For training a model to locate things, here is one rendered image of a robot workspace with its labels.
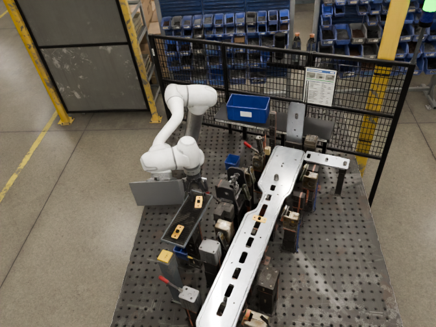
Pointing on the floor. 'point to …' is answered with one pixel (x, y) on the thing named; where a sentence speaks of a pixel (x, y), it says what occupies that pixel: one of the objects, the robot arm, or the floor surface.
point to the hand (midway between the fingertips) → (197, 195)
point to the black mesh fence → (286, 88)
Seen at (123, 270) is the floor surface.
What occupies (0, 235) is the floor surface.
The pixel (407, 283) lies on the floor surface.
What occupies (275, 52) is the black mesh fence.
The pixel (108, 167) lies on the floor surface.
